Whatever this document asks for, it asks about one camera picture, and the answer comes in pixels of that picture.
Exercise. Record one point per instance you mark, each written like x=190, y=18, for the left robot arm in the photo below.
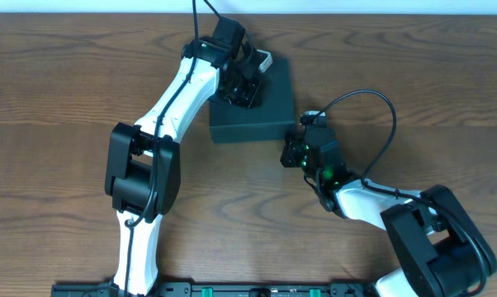
x=143, y=173

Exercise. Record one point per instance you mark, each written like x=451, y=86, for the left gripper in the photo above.
x=243, y=91

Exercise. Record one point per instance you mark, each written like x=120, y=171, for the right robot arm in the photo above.
x=440, y=250

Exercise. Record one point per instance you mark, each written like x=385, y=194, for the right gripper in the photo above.
x=295, y=153

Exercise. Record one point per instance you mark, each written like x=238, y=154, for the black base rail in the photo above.
x=215, y=289

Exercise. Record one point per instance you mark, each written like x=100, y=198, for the dark green box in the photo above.
x=272, y=118

